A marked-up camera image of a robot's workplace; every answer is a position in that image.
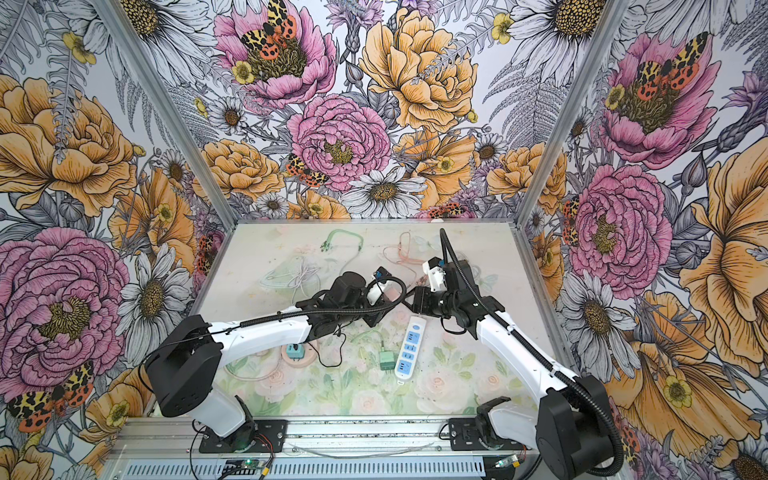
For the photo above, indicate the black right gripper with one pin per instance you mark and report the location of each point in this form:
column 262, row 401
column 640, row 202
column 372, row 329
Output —
column 421, row 300

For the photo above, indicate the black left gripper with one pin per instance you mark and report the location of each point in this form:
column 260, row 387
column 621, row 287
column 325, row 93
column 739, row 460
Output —
column 377, row 313

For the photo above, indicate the teal two-tone charger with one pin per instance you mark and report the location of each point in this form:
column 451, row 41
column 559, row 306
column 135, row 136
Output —
column 295, row 352

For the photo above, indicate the white blue power strip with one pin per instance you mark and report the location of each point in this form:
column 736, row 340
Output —
column 410, row 349

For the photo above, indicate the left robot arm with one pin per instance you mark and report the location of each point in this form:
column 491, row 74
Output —
column 182, row 370

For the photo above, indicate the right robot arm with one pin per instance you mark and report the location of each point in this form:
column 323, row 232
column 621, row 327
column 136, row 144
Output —
column 572, row 428

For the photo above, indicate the round pink power socket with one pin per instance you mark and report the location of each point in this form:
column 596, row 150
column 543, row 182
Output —
column 311, row 357

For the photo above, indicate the green charger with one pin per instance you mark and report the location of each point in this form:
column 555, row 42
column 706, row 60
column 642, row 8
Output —
column 387, row 358

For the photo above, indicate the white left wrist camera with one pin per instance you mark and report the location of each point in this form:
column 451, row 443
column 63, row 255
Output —
column 378, row 286

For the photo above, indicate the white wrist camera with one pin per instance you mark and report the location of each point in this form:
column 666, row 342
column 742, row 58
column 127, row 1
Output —
column 378, row 286
column 435, row 273

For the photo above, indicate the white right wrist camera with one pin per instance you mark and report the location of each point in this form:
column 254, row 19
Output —
column 435, row 273

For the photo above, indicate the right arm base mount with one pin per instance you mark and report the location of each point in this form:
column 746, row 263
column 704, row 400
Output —
column 463, row 434

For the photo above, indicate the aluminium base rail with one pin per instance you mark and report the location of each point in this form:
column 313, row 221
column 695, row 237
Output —
column 343, row 437

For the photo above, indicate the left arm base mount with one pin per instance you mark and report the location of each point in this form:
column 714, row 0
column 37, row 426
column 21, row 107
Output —
column 254, row 436

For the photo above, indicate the aluminium corner post right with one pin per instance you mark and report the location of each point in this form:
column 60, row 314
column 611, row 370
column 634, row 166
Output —
column 585, row 74

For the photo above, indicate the aluminium corner post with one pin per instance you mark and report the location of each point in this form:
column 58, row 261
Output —
column 138, row 58
column 585, row 74

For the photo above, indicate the aluminium corner post left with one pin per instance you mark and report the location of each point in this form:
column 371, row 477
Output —
column 138, row 58

